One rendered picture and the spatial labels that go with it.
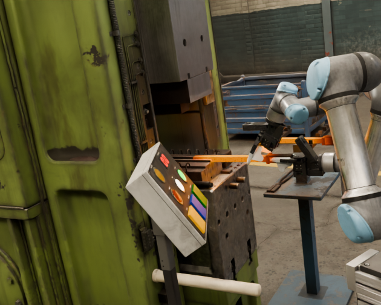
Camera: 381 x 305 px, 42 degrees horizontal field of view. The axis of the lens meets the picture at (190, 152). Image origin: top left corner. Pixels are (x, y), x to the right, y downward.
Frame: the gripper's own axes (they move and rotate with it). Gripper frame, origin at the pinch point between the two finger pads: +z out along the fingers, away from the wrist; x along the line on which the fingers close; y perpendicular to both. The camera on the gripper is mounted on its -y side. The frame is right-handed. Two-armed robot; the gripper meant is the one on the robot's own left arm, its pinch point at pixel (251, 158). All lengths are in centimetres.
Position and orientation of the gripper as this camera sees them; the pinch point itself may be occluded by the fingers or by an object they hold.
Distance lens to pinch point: 209.1
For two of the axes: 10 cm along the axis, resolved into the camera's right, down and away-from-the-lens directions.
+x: 4.6, -3.0, 8.3
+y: 8.3, 4.7, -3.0
